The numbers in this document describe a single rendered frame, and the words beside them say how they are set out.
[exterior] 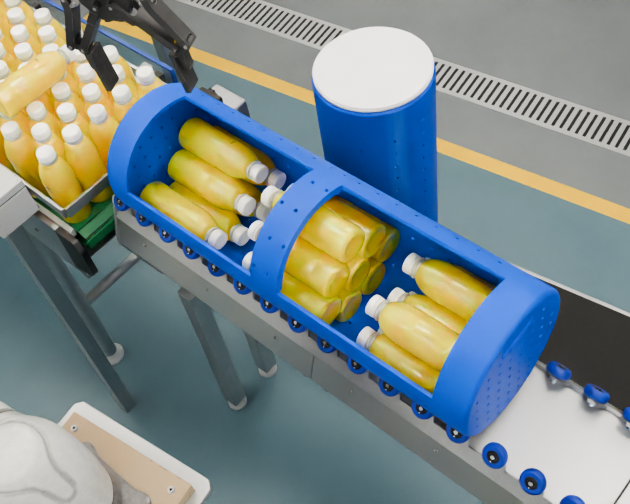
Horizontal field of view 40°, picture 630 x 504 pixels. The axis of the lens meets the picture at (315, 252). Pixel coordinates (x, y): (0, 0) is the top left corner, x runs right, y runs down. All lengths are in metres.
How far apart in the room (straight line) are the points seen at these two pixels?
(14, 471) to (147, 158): 0.78
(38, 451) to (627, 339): 1.79
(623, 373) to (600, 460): 1.00
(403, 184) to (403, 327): 0.73
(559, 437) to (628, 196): 1.65
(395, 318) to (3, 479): 0.65
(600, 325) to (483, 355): 1.33
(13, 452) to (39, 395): 1.62
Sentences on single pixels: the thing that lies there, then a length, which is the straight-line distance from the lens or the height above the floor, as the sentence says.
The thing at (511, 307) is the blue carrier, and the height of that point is 1.23.
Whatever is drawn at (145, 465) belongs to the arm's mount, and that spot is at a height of 1.02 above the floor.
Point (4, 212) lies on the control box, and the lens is 1.94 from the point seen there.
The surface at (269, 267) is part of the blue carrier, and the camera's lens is 1.53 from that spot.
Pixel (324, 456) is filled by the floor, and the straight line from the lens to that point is 2.61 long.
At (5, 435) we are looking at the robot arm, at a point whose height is 1.29.
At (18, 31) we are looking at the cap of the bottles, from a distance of 2.28.
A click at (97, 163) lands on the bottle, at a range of 2.01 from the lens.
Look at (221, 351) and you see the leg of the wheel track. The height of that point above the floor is 0.34.
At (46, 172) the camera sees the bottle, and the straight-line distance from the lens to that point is 1.96.
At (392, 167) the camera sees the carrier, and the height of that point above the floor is 0.84.
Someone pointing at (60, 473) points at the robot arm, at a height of 1.24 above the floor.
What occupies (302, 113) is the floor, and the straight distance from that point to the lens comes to 3.43.
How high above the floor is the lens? 2.39
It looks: 53 degrees down
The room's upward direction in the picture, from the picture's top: 12 degrees counter-clockwise
